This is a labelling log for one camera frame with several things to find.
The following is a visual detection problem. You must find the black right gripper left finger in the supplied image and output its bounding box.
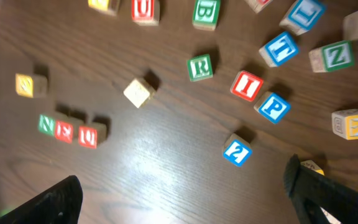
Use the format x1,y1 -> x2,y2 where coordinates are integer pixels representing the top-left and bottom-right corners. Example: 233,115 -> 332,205
0,175 -> 83,224

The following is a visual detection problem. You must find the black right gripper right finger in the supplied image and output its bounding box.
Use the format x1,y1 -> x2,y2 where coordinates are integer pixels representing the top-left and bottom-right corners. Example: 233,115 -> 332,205
283,154 -> 358,224

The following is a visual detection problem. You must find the red u block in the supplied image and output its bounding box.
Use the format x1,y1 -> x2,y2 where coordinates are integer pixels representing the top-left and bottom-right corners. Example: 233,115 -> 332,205
131,0 -> 160,26
78,123 -> 108,149

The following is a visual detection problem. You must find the green N wooden block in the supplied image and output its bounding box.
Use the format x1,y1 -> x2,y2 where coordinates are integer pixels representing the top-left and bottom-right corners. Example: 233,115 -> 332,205
38,112 -> 66,136

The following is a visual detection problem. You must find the green R wooden block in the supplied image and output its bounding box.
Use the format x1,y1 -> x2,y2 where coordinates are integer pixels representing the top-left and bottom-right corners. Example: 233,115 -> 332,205
187,54 -> 213,82

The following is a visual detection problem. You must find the yellow S wooden block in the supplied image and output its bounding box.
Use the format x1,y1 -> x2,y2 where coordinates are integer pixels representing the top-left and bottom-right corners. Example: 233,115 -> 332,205
300,160 -> 324,175

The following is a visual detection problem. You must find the yellow A wooden block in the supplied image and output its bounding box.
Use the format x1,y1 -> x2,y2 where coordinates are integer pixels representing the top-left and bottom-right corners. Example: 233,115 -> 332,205
331,109 -> 358,140

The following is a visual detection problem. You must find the blue 2 wooden block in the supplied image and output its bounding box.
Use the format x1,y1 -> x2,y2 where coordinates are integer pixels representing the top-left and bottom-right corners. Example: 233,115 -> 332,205
223,133 -> 253,167

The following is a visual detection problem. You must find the blue P wooden block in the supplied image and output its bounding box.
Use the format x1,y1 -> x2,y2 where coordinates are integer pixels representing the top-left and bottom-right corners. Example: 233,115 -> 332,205
254,91 -> 291,124

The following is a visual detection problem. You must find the yellow G wooden block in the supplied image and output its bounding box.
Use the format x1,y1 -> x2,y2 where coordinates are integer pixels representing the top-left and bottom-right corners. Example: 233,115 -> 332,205
15,73 -> 48,98

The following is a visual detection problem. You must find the red I block lower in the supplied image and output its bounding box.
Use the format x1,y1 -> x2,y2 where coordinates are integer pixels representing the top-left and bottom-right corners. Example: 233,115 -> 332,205
230,70 -> 264,102

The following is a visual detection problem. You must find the red i block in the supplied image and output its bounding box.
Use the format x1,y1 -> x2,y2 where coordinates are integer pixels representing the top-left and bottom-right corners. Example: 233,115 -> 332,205
244,0 -> 272,14
230,70 -> 264,102

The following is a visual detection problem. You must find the plain wood top block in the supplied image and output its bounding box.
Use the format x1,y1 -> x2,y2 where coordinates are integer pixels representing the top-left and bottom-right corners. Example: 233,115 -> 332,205
123,78 -> 156,108

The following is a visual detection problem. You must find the green Z wooden block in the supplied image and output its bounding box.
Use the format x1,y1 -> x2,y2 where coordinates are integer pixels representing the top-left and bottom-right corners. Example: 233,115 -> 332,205
309,40 -> 355,73

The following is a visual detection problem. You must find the blue T wooden block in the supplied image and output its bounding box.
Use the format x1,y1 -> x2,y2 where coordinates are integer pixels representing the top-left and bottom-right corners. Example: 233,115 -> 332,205
259,31 -> 299,67

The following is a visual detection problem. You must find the blue L wooden block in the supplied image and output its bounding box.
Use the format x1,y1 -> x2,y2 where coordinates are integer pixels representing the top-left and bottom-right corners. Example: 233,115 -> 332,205
279,0 -> 326,35

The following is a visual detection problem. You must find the red I block upper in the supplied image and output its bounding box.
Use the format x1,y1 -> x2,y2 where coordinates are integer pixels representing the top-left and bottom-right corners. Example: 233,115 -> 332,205
244,0 -> 272,14

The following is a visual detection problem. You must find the yellow O wooden block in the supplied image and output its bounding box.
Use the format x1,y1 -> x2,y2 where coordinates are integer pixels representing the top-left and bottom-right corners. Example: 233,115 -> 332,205
88,0 -> 120,16

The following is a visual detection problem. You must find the green B wooden block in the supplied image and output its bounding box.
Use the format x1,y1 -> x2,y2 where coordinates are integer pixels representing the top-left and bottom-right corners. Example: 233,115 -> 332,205
192,0 -> 221,30

